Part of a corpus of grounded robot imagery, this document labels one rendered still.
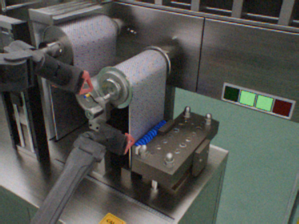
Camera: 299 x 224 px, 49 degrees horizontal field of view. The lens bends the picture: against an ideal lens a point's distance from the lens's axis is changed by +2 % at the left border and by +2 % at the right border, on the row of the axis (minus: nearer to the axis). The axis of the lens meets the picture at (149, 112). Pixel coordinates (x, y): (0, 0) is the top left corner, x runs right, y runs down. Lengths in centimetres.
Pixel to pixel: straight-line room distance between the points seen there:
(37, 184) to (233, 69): 82
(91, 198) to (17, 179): 30
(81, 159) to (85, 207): 35
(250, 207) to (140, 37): 157
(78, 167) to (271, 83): 72
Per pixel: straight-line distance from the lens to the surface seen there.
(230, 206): 248
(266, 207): 256
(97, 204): 116
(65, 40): 119
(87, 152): 87
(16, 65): 78
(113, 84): 106
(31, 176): 131
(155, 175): 111
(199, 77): 129
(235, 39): 119
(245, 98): 124
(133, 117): 113
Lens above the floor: 174
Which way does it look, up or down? 31 degrees down
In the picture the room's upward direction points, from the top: 2 degrees clockwise
